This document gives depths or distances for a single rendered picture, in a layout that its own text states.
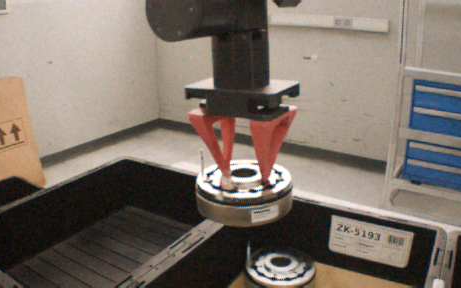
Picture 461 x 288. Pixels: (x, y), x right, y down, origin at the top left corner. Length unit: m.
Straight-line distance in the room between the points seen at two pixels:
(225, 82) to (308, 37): 3.01
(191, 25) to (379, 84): 2.96
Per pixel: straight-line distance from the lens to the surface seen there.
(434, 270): 0.53
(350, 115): 3.36
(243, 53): 0.40
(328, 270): 0.67
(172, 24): 0.35
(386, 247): 0.64
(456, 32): 3.13
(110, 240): 0.76
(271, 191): 0.43
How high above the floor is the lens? 1.21
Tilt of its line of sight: 18 degrees down
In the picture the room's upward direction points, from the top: straight up
